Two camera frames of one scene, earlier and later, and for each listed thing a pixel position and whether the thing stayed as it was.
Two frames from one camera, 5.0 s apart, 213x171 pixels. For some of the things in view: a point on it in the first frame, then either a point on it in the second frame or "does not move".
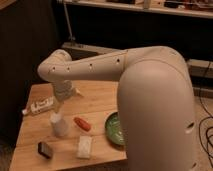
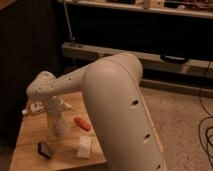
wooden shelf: (195, 8) does not move
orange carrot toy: (82, 123) does not move
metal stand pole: (72, 38) does not move
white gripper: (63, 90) to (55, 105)
